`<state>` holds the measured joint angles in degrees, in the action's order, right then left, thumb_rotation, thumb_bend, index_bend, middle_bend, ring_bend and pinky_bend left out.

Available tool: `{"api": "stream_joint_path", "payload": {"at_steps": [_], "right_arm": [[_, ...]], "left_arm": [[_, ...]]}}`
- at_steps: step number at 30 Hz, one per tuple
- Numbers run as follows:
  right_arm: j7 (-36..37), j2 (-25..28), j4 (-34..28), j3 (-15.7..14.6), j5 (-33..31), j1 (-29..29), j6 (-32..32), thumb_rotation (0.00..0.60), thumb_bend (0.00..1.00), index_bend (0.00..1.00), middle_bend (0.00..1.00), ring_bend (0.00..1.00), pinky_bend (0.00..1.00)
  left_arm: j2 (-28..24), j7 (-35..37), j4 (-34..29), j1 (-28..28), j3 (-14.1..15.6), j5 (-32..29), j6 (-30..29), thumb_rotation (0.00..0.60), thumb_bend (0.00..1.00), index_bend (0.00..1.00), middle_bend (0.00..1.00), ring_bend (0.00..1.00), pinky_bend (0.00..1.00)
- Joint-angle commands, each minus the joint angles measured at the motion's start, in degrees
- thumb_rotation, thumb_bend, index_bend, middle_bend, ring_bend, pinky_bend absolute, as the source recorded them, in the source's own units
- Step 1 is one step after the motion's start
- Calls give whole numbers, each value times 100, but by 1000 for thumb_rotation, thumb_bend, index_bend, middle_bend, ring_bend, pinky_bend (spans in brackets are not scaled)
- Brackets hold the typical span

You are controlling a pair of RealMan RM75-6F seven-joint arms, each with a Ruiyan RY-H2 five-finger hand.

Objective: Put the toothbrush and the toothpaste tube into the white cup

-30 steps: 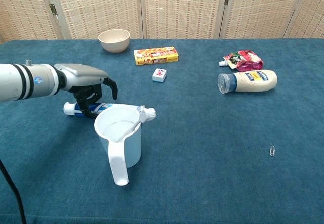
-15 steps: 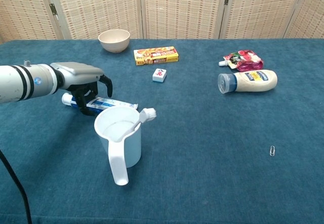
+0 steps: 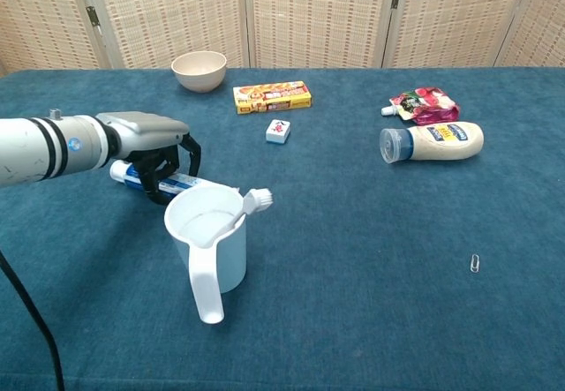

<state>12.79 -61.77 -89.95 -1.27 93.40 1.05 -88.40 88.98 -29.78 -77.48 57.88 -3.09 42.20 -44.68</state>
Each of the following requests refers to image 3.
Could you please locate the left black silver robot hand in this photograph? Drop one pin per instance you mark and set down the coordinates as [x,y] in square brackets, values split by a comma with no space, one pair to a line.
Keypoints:
[145,130]

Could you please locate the blue white toothpaste tube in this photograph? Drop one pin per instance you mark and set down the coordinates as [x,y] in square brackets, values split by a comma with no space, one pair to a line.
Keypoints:
[121,171]

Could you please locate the white toothbrush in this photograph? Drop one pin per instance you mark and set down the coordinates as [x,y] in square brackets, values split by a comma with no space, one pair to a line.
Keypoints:
[258,199]

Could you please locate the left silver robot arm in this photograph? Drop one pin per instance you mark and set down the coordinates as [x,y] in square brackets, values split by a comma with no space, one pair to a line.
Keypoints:
[35,148]

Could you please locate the beige bowl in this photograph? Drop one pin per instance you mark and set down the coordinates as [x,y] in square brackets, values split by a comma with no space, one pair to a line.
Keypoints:
[198,71]

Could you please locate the yellow curry box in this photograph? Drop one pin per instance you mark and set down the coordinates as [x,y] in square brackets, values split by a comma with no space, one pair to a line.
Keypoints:
[271,97]

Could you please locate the white mahjong tile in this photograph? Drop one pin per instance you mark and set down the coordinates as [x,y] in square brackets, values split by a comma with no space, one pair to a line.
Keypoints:
[278,133]

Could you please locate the woven folding screen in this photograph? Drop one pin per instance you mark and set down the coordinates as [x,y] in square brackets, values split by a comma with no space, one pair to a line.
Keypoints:
[318,11]

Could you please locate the blue table cloth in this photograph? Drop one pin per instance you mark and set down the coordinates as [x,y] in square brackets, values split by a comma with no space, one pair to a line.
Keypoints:
[353,232]

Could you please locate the red spout pouch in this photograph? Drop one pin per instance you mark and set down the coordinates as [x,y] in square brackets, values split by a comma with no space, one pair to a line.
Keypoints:
[426,104]

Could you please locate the mayonnaise squeeze bottle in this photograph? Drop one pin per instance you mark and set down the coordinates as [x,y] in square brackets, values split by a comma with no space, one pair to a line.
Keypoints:
[441,144]

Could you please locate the metal paper clip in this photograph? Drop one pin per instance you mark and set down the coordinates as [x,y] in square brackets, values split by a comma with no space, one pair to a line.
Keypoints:
[475,264]

